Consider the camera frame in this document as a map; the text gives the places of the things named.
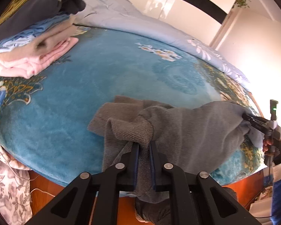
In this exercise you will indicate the grey floral fabric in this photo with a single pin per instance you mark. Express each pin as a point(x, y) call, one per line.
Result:
point(14, 190)

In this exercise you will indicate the grey knitted sweater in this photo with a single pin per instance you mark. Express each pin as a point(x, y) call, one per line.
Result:
point(200, 139)

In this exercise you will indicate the pink folded garment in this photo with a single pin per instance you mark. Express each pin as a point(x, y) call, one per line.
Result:
point(31, 66)

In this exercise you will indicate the white black-striped wardrobe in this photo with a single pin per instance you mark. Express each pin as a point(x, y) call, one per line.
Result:
point(199, 18)

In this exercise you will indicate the light blue folded garment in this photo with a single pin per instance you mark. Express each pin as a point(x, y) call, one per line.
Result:
point(30, 33)

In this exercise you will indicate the light blue floral quilt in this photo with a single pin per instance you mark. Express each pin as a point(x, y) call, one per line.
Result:
point(121, 15)

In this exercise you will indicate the dark navy folded garment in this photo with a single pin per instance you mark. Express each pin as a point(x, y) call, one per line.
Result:
point(34, 11)

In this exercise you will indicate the right hand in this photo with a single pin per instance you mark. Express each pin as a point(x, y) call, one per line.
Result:
point(268, 145)

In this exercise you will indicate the teal floral bed blanket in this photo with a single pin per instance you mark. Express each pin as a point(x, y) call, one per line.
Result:
point(44, 119)

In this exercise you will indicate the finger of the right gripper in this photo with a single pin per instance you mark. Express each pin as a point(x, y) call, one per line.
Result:
point(257, 122)

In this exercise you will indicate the green hanging plant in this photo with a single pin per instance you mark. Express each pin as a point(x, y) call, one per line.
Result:
point(241, 4)

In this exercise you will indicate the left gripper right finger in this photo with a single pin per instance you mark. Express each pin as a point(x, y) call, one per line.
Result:
point(195, 199)

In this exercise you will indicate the beige folded garment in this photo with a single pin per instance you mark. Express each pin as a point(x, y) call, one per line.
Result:
point(44, 43)

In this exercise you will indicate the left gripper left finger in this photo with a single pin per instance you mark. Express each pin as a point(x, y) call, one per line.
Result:
point(92, 199)

